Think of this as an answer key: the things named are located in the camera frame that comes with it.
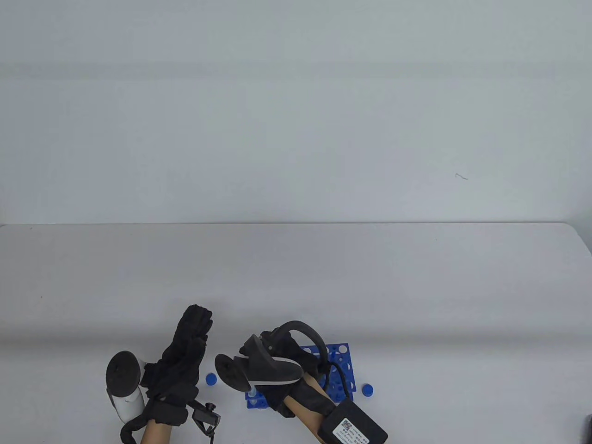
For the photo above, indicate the person's left hand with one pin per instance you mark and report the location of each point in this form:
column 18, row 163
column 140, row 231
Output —
column 181, row 365

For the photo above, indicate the person's right hand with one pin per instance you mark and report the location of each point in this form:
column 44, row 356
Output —
column 300, row 360

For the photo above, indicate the blue tube cap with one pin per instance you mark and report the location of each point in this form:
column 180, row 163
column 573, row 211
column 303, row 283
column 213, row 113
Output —
column 211, row 379
column 367, row 389

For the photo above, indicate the blue test tube rack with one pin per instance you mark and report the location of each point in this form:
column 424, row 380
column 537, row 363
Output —
column 340, row 370

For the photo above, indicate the person's right forearm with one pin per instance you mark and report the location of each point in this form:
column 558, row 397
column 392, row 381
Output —
column 307, row 416

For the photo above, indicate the person's left forearm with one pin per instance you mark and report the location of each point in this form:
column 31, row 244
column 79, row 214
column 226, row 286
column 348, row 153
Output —
column 155, row 434

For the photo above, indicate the black labelled box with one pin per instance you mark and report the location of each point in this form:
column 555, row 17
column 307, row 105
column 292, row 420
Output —
column 356, row 423

